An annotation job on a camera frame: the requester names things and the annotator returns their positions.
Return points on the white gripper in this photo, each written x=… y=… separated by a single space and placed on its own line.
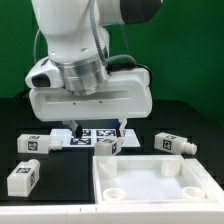
x=123 y=95

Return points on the white square tabletop tray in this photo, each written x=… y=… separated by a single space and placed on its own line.
x=147 y=179

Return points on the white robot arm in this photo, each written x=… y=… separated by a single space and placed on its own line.
x=79 y=80

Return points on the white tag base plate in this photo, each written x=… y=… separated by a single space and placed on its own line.
x=91 y=136

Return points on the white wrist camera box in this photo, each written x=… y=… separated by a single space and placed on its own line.
x=45 y=74

